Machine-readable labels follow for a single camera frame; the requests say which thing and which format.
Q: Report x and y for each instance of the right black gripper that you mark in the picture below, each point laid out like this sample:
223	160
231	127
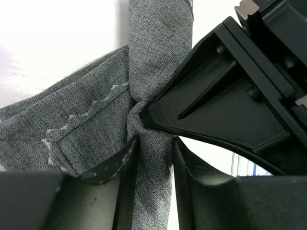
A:
274	79

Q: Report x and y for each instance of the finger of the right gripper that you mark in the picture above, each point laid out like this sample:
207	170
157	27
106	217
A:
222	94

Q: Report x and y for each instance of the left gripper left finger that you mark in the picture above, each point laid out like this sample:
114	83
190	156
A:
101	198

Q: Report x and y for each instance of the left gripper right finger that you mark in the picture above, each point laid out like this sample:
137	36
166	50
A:
209	199

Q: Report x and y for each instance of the grey cloth napkin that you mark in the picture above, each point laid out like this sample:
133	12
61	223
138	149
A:
90	115

